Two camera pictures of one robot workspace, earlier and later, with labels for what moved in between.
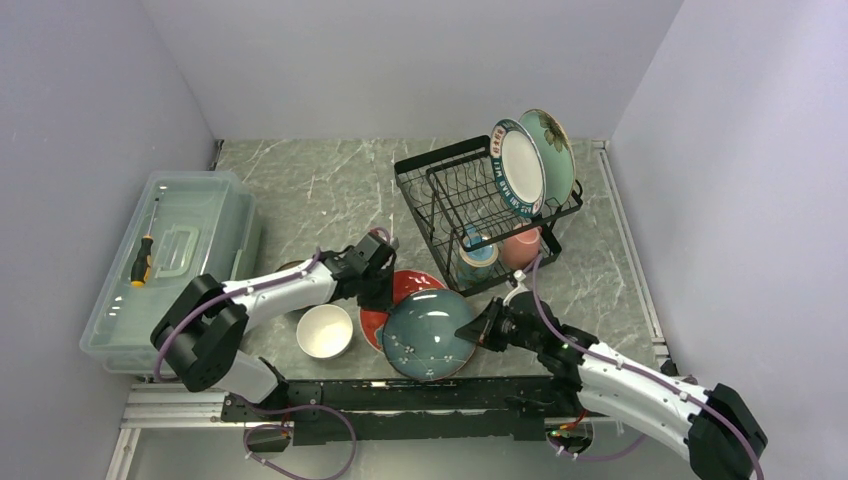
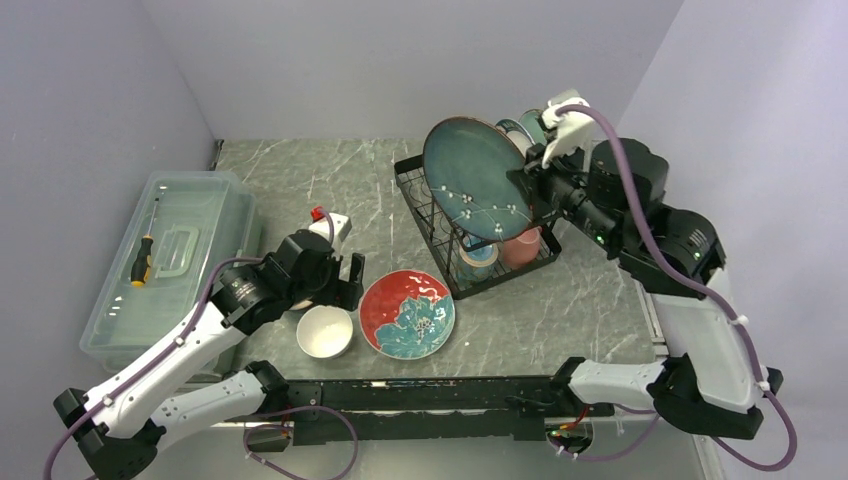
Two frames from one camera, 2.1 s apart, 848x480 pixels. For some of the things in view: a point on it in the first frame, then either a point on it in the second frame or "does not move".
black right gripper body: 505,331 → 559,186
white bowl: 325,331 does not move
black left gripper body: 384,275 → 322,289
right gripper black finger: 476,329 → 523,180
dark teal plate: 419,335 → 467,168
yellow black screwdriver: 142,263 does not move
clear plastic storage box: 187,224 does not move
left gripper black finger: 373,295 → 349,293
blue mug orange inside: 477,258 does not move
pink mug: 520,250 does not move
